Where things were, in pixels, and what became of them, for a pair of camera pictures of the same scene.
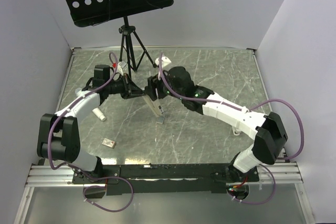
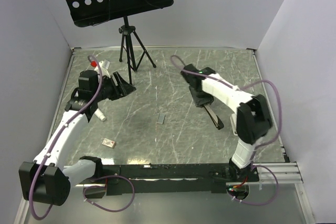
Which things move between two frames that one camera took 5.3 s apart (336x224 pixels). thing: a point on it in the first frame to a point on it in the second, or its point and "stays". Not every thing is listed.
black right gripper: [154, 83] to [208, 98]
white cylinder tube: [97, 111] stays
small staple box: [111, 143] stays
